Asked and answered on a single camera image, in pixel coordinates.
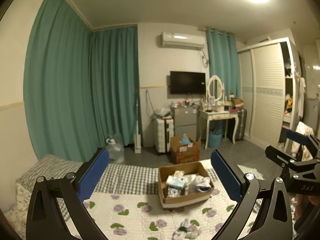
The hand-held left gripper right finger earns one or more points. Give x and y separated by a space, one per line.
225 177

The yellow toy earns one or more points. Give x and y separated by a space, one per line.
289 103

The wide teal curtain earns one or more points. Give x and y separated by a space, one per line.
60 85

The white slatted wardrobe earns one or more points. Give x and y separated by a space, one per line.
265 92

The small picture frame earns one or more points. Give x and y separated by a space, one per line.
211 100

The light blue tissue packet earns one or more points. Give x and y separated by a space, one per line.
175 182

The grey mini fridge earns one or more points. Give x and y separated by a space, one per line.
185 120

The person's right hand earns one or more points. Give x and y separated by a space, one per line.
301 207

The narrow teal curtain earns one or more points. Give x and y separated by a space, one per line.
222 60

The clear water jug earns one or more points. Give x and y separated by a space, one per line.
115 152

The beige soft item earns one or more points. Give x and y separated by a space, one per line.
179 174

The dark floral tissue pack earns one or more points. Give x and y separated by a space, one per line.
173 192

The dark suitcase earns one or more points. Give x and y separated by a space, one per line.
240 125

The brown cardboard box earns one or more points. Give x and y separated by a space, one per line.
185 201

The black wall television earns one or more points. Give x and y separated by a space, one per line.
187 82

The white green socks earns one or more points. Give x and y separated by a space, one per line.
186 231

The white suitcase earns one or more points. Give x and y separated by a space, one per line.
162 135

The blue basket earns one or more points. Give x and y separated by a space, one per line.
215 140

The white air conditioner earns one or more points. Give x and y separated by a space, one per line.
181 41

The white stick vacuum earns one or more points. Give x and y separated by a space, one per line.
137 142

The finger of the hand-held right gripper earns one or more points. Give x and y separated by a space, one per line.
297 136
282 158

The white hanging garment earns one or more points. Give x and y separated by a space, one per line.
302 95

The printed cardboard box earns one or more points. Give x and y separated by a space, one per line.
186 153

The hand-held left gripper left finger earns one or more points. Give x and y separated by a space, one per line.
92 177

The floral pillow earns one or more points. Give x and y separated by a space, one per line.
18 200

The white grey sock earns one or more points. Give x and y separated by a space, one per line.
203 184

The white oval vanity mirror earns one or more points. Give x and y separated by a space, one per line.
215 88

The white dressing table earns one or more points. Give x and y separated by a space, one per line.
216 116

